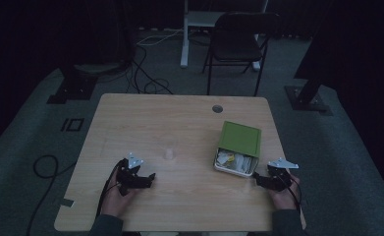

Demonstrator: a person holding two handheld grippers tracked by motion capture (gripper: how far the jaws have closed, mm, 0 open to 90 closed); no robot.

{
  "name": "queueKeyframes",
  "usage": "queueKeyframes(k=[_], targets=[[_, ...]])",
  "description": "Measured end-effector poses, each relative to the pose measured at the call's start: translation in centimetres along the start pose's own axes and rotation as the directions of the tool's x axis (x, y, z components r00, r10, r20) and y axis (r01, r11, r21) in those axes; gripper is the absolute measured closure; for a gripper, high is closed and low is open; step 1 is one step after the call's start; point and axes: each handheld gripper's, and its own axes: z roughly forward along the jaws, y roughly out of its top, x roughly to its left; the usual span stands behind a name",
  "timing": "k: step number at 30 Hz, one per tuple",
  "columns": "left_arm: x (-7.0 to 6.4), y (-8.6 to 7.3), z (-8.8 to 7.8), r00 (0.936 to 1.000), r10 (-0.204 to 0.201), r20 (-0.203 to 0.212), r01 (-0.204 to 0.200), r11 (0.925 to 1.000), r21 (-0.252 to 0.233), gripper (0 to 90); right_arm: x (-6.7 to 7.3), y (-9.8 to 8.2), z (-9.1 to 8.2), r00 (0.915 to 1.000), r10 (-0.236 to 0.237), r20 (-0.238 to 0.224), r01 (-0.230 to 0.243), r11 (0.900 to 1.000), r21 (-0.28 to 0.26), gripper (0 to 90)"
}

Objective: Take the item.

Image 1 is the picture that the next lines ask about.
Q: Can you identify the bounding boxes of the black floor cable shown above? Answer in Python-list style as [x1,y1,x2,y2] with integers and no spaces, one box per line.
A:
[26,154,78,236]

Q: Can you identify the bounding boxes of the person's left hand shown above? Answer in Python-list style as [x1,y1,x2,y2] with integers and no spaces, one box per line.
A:
[100,166,138,219]

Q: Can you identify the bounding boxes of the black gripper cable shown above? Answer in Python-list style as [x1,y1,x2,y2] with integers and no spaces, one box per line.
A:
[95,159,123,218]
[276,173,302,211]

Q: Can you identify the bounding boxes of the white desk frame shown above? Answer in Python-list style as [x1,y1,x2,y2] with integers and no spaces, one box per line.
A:
[179,0,270,72]

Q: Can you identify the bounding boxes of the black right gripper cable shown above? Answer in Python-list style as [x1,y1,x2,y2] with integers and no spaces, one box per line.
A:
[276,173,302,211]

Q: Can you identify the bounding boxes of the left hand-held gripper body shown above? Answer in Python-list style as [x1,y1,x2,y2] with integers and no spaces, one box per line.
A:
[115,151,148,197]

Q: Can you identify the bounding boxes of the black folding chair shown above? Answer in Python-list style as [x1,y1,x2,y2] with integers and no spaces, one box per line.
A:
[201,12,281,97]

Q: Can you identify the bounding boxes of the small clear cup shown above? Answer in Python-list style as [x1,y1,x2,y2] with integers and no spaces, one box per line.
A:
[163,147,176,161]

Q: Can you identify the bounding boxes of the white floor cable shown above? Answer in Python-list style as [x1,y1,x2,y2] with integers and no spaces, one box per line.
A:
[136,28,185,47]

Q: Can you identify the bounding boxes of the black stand base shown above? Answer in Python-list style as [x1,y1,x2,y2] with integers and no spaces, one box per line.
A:
[46,64,99,105]
[284,78,334,116]

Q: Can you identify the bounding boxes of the crumpled paper scraps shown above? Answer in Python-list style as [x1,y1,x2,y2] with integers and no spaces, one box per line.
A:
[215,148,254,174]

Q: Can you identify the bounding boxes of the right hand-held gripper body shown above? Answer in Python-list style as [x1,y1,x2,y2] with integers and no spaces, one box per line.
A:
[263,157,301,193]

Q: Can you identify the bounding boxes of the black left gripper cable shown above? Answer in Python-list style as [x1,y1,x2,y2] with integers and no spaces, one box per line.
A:
[95,159,123,218]

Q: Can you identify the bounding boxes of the tangle of black floor cables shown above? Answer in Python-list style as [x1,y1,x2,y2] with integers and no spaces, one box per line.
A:
[97,42,175,96]

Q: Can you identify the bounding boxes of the person's right hand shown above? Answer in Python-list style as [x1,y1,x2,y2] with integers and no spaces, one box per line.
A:
[267,172,302,211]

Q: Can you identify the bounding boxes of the green and white bin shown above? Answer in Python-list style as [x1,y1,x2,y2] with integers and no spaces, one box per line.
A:
[213,120,263,178]

